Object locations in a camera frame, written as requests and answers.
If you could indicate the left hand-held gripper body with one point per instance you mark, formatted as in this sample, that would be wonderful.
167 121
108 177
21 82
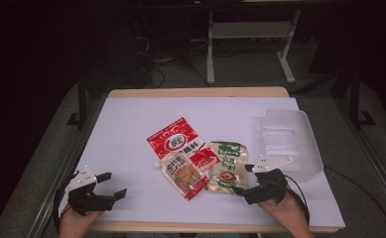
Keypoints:
84 200

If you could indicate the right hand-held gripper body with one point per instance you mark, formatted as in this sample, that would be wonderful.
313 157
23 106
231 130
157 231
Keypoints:
270 186

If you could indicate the green and beige sauce packet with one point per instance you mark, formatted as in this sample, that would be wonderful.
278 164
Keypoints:
228 165

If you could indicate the clear plastic container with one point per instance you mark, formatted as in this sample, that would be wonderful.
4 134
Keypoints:
289 139

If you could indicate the white spouted sauce pouch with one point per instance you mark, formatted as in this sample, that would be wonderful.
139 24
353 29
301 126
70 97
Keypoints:
184 175

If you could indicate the red seasoning packet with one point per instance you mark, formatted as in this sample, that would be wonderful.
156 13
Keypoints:
174 140

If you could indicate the person's left hand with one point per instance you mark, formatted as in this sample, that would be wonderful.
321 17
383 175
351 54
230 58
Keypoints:
74 224

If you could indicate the person's right hand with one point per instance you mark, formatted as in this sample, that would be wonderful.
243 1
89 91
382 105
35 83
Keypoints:
289 214

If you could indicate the white table cover sheet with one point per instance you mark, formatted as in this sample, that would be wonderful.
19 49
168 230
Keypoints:
131 132

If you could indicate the black metal stand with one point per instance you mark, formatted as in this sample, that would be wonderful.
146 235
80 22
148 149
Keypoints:
82 99
355 99

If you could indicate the metal frame rail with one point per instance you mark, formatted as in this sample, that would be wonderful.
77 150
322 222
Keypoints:
78 145
367 150

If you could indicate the white metal stand frame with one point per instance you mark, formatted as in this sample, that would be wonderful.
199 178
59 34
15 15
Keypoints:
209 49

